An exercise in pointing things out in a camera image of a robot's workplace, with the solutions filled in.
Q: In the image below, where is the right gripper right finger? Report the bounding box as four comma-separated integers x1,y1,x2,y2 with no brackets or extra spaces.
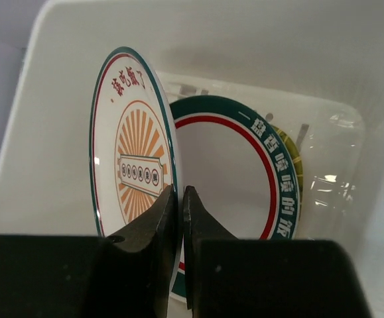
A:
183,186,371,317

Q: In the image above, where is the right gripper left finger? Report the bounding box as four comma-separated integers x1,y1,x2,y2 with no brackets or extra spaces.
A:
0,186,175,317

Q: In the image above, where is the white plate orange sunburst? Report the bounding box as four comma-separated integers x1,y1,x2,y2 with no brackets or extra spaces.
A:
89,46,184,237

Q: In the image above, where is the white plate green red rim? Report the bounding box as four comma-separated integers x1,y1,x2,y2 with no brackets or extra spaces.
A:
168,95,304,294

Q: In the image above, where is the square woven bamboo tray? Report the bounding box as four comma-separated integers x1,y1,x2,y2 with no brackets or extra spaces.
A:
273,125,304,211

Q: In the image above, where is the white plastic bin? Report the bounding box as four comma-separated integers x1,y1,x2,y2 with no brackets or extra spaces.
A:
0,1,384,317

